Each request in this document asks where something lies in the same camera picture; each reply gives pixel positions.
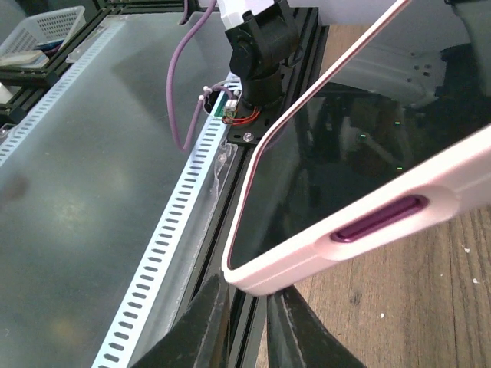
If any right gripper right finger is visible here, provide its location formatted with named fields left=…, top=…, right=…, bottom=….
left=267, top=286, right=364, bottom=368

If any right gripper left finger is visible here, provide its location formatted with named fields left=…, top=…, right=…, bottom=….
left=134, top=274, right=230, bottom=368

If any pink phone case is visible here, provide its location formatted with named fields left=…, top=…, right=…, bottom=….
left=221, top=1, right=490, bottom=296

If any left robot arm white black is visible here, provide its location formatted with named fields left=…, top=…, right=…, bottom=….
left=219, top=1, right=490, bottom=108

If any clear acrylic sheet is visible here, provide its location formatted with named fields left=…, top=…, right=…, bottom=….
left=0, top=11, right=231, bottom=368

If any white plastic basket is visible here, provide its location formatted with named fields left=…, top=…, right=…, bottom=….
left=1, top=5, right=85, bottom=57

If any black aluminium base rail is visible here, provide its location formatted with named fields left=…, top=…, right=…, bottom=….
left=173, top=1, right=324, bottom=345

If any light blue slotted cable duct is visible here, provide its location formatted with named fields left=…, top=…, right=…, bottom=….
left=0, top=17, right=241, bottom=368

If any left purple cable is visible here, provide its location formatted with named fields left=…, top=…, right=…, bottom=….
left=167, top=0, right=241, bottom=151

